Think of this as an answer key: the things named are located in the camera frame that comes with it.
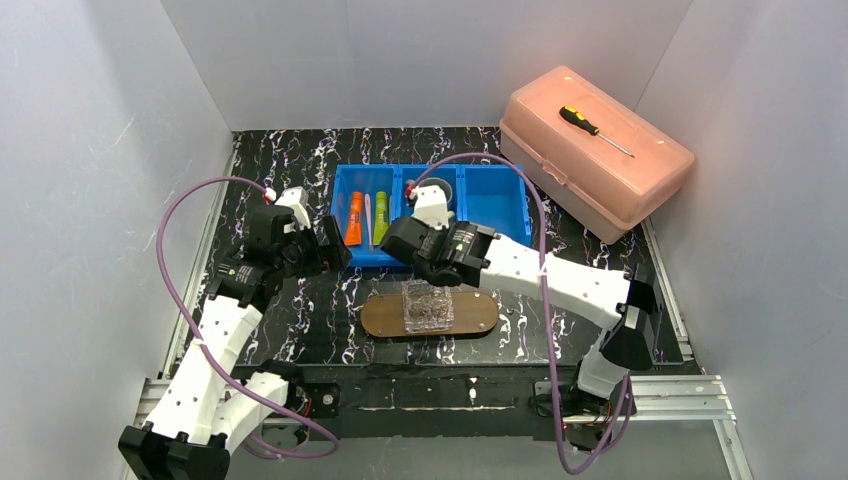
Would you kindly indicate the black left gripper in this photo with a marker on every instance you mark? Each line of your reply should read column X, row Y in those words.
column 334, row 244

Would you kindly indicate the oval wooden tray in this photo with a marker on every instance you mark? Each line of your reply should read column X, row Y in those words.
column 475, row 314

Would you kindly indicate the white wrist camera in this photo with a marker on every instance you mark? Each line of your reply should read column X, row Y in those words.
column 437, row 220
column 296, row 198

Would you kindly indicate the pink plastic toolbox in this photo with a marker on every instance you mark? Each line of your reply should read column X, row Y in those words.
column 606, row 191

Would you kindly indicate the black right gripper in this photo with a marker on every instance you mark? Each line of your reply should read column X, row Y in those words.
column 399, row 239

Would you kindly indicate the yellow-green toothpaste tube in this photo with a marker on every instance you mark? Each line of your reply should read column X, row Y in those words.
column 381, row 217

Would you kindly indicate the orange toothpaste tube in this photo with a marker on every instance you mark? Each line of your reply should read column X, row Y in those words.
column 353, row 233

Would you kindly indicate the blue three-compartment bin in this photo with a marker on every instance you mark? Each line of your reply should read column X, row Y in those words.
column 489, row 195

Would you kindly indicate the grey-blue ceramic mug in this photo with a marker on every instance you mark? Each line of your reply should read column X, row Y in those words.
column 447, row 190

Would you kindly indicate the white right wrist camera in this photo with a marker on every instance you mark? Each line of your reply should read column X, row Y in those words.
column 437, row 220

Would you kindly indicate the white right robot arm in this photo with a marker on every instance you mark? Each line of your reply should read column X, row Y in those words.
column 624, row 305

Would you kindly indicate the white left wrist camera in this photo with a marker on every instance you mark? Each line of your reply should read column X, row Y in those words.
column 296, row 198

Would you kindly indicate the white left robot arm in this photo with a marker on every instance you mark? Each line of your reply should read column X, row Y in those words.
column 205, row 414

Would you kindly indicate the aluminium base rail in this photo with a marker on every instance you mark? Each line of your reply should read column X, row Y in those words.
column 684, row 397

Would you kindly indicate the yellow black screwdriver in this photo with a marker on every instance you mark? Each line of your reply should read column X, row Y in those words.
column 577, row 119

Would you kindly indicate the clear plastic toothbrush holder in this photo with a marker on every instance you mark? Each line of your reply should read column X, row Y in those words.
column 426, row 308

